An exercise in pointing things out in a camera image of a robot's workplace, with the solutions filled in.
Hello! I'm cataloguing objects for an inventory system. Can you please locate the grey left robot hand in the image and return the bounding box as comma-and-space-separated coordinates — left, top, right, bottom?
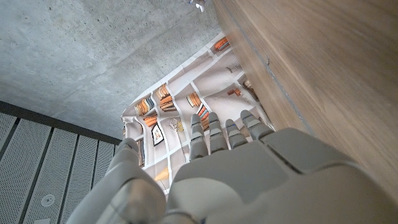
65, 109, 398, 224

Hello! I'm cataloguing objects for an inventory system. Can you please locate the round white ceiling sensor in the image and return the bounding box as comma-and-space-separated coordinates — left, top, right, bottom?
40, 194, 56, 208

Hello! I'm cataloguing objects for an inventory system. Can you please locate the printed bookshelf backdrop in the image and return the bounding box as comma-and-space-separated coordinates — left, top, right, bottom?
121, 30, 276, 195

